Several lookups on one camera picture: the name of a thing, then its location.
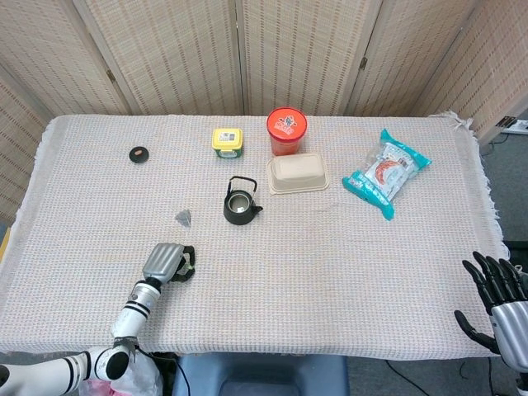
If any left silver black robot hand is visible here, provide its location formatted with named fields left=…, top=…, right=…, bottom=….
left=142, top=242, right=197, bottom=285

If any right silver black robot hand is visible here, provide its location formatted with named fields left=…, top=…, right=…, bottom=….
left=453, top=251, right=528, bottom=371

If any grey pyramid tea bag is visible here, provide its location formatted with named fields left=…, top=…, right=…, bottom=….
left=174, top=208, right=196, bottom=273

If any black teapot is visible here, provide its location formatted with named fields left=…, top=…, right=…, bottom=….
left=223, top=176, right=264, bottom=226

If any clear plastic bag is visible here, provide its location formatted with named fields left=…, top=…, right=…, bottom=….
left=78, top=354, right=164, bottom=396

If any yellow lidded container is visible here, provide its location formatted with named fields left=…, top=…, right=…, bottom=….
left=211, top=127, right=244, bottom=160

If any yellow board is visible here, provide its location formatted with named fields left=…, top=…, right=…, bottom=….
left=0, top=225, right=12, bottom=265

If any beige pulp food box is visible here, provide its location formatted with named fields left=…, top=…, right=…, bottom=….
left=266, top=153, right=331, bottom=196

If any woven beige tablecloth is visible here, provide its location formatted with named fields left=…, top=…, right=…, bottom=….
left=0, top=111, right=512, bottom=362

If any red lidded tub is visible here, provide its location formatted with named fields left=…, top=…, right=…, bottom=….
left=266, top=106, right=309, bottom=157

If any teal snack package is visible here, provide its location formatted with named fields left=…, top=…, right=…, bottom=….
left=342, top=128, right=432, bottom=221

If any white power strip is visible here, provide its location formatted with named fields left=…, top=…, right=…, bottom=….
left=497, top=116, right=528, bottom=134

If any bamboo folding screen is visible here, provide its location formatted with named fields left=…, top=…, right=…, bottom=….
left=0, top=0, right=528, bottom=226

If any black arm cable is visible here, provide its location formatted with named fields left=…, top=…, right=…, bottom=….
left=134, top=346, right=192, bottom=396

